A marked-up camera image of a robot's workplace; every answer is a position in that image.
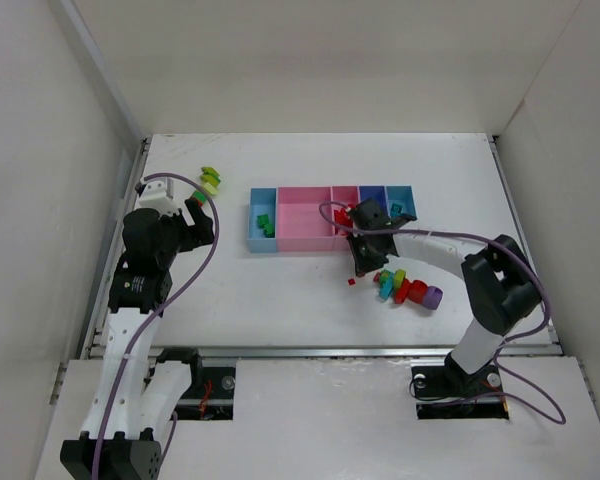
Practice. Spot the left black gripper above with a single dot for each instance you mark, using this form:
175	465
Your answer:
188	230

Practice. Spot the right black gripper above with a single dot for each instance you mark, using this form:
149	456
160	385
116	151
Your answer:
372	240

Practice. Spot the green yellow red lego stack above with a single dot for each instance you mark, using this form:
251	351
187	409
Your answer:
210	180

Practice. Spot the green lego brick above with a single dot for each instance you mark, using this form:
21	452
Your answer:
265	224

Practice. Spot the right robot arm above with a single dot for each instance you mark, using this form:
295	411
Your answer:
502	289

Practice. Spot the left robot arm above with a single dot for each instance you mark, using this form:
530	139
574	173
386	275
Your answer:
128	428

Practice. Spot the red legos in bin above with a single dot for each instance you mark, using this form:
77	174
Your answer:
343	219

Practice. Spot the purple blue bin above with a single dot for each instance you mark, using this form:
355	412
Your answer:
375	192

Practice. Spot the left light blue bin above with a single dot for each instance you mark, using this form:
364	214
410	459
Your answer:
261	237

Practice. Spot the large pink bin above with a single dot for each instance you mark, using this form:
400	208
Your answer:
300	226

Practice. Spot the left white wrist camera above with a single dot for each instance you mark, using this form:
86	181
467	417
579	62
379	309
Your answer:
157	194

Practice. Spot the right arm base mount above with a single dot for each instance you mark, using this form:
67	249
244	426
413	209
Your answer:
460	397

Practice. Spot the aluminium rail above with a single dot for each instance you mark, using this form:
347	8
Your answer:
269	352

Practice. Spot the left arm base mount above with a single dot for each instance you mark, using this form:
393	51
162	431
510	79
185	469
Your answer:
210	397

